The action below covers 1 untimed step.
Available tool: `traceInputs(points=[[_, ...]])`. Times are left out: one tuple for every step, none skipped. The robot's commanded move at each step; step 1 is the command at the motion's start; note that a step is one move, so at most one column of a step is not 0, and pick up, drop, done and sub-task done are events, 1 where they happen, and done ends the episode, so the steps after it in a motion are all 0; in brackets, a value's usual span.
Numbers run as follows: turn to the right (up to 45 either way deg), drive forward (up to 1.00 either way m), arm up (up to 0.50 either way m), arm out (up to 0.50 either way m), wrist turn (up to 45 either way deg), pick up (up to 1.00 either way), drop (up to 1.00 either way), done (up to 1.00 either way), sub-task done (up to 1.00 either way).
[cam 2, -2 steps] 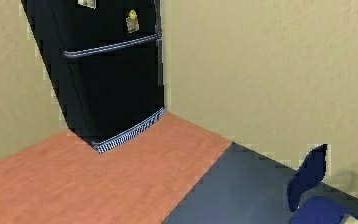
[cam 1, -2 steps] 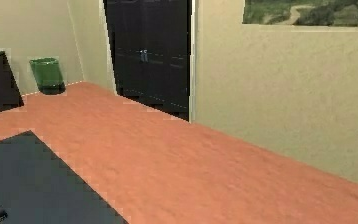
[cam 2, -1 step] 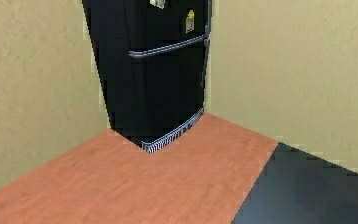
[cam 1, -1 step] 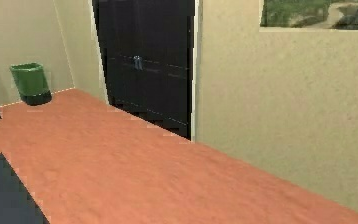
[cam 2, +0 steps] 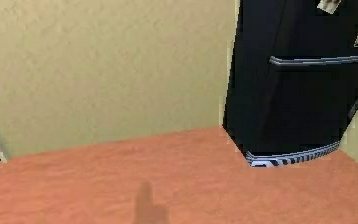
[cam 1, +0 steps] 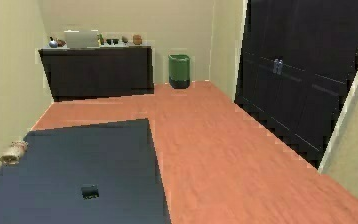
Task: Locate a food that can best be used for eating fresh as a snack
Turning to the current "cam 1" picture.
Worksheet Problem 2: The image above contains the green waste bin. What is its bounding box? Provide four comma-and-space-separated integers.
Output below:
168, 54, 191, 90

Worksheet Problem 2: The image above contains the dark brown sideboard cabinet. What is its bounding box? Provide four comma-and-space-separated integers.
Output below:
37, 45, 155, 102

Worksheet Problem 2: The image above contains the dark blue table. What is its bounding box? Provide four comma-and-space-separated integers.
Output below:
0, 118, 172, 224

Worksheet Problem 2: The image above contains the small black box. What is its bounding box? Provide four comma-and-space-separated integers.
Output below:
80, 184, 100, 200

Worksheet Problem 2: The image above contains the silver laptop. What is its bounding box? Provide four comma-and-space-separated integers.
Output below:
63, 30, 100, 49

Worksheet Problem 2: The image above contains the large black wardrobe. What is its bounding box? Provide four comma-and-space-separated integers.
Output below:
234, 0, 358, 170

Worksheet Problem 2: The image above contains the tan bread loaf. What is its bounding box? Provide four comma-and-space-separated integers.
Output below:
0, 140, 29, 166

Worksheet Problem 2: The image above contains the silver wardrobe handle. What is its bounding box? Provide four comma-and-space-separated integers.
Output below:
272, 58, 284, 76

